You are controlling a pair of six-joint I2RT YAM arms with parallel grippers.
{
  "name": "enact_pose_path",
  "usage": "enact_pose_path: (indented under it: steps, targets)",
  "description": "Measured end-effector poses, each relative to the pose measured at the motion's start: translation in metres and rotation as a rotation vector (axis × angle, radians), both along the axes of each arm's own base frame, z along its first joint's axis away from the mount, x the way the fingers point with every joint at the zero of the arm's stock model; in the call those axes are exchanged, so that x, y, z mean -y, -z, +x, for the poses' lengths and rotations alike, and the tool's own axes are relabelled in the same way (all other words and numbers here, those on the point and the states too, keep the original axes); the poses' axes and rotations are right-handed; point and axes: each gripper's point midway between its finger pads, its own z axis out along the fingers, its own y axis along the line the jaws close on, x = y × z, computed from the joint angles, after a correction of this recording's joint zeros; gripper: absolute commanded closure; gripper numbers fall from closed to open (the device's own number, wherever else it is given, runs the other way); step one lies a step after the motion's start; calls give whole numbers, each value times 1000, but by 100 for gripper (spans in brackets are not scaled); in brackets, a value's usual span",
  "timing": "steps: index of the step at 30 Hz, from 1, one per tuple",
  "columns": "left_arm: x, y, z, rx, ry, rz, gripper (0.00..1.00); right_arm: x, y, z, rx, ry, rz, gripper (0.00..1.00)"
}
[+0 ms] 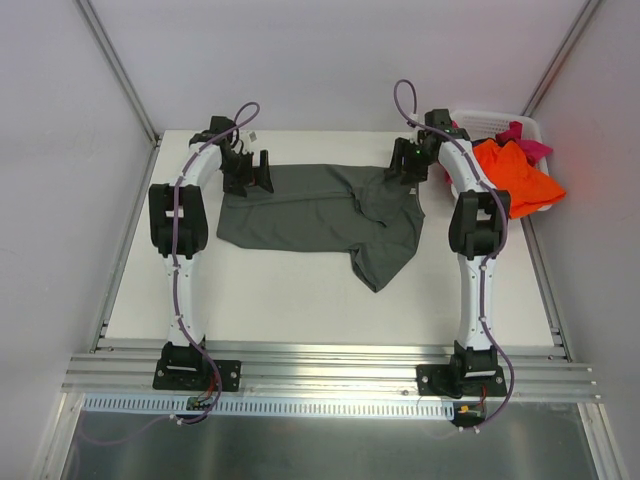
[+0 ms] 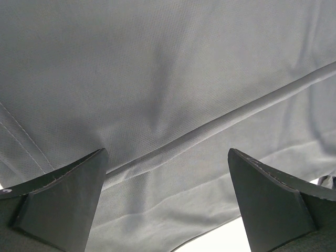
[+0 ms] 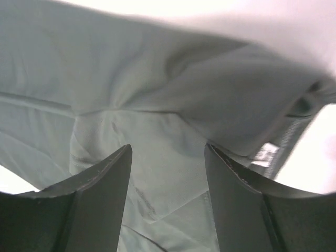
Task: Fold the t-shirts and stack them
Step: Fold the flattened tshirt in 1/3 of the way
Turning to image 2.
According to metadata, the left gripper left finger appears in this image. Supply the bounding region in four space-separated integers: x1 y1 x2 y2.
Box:
1 149 109 251

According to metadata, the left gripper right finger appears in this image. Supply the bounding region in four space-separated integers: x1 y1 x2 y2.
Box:
228 149 335 251

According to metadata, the dark grey t-shirt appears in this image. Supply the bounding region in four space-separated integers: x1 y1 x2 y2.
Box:
1 1 335 251

